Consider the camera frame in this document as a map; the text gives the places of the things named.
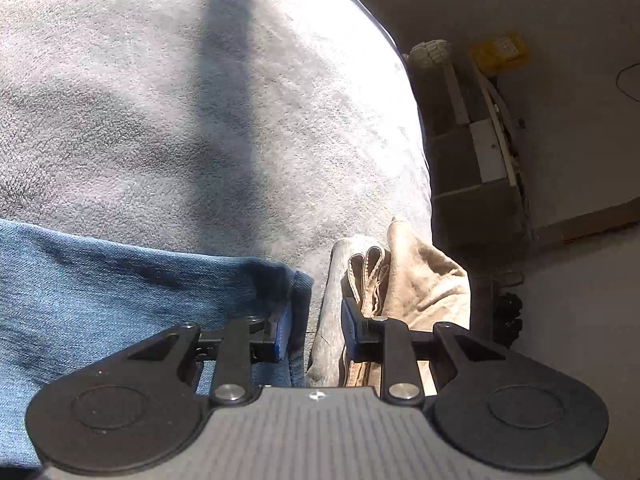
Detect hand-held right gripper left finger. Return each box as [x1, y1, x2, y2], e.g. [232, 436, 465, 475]
[127, 305, 293, 407]

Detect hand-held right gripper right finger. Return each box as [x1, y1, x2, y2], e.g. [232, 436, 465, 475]
[341, 297, 506, 406]

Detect blue denim jeans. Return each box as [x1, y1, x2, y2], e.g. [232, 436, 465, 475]
[0, 217, 316, 471]

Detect folded grey cloth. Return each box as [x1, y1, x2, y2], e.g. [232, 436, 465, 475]
[306, 239, 352, 389]

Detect folded beige pants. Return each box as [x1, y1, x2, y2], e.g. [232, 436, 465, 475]
[340, 217, 473, 390]

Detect black bundled item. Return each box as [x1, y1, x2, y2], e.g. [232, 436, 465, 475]
[492, 292, 524, 347]

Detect white shelf unit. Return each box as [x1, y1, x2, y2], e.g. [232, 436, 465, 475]
[412, 50, 538, 258]

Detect wooden plank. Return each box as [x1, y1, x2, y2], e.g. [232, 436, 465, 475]
[531, 199, 640, 247]

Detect grey fleece blanket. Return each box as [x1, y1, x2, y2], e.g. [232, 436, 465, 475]
[0, 0, 435, 281]

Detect white woven item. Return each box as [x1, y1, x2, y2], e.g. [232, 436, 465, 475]
[407, 39, 454, 69]

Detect yellow box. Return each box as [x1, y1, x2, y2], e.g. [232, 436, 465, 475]
[469, 33, 529, 69]

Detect thin wall cable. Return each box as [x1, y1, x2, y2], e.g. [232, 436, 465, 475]
[616, 61, 640, 97]

